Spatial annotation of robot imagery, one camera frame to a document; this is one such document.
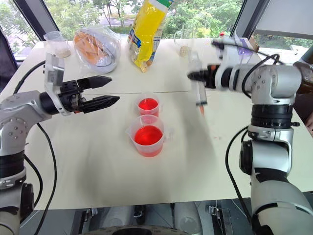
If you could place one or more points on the black clamp under table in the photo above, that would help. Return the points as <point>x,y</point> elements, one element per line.
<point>217,213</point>
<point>139,214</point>
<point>90,213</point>

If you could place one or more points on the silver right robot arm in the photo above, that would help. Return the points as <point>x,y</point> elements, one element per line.
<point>276,78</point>

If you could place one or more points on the yellow snack bag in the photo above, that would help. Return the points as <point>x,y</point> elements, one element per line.
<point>148,34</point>

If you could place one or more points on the red capped bottle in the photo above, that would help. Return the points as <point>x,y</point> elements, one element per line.
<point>222,34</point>

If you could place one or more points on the large cup with red liquid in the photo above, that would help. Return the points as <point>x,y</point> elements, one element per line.
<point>148,135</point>

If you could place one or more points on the black panel beside table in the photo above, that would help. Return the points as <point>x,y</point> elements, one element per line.
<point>7,63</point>

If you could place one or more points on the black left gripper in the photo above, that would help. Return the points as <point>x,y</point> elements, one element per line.
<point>69,95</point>

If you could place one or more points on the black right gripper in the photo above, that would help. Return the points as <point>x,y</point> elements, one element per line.
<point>209,77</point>

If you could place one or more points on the black window frame pillar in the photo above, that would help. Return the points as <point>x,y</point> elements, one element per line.
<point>242,17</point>
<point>30,17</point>

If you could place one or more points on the brown rounded object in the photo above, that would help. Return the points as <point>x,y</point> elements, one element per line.
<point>305,76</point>

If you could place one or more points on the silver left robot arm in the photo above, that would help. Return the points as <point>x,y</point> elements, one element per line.
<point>14,110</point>

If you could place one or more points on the clear plastic syringe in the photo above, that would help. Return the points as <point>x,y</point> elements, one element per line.
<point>201,95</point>

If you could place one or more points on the clear plastic bag of bread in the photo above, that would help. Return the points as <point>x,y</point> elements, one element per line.
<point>97,49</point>

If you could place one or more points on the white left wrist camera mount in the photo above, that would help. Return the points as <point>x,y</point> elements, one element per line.
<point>54,71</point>

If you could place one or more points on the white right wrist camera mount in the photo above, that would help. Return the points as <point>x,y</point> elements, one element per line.
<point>228,52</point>

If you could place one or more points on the brown cardboard box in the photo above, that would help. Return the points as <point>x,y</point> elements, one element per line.
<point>254,43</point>

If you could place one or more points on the clear beaker with beige grains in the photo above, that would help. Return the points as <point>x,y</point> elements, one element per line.
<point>58,45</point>
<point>184,47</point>

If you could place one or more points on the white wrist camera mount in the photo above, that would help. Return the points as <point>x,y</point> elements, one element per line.
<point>228,52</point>
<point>54,71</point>

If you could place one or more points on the small cup with red liquid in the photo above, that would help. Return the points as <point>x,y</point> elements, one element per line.
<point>148,105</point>

